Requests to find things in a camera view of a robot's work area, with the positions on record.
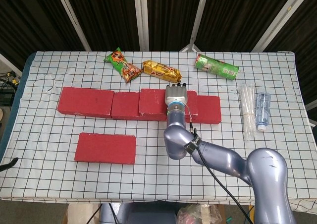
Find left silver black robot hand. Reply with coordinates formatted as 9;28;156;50
0;157;19;172

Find beige sack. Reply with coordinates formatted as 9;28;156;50
63;204;100;224

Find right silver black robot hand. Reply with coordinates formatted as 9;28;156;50
165;82;188;106

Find bundle of clear tubes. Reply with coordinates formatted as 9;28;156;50
239;81;256;142

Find red brick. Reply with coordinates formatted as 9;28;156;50
56;86;115;119
111;91;167;122
193;95;222;124
74;132;137;165
138;88;199;117

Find green chips can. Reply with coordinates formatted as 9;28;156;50
194;53;240;81

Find white black checkered tablecloth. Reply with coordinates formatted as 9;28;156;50
0;51;317;206

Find blue-grey robot torso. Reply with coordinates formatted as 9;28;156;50
99;203;177;224

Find green orange snack bag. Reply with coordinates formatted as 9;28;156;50
103;47;143;83

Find yellow biscuit pack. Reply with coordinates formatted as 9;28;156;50
142;59;182;84

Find black box device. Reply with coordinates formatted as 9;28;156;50
0;85;15;106

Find clear plastic water bottle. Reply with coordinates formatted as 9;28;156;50
254;92;271;132

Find clear plastic bag red contents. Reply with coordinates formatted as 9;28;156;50
176;204;223;224

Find white metal frame bar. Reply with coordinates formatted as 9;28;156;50
53;0;92;52
179;0;211;52
251;0;313;52
133;0;150;52

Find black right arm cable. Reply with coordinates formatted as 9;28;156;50
185;105;251;224

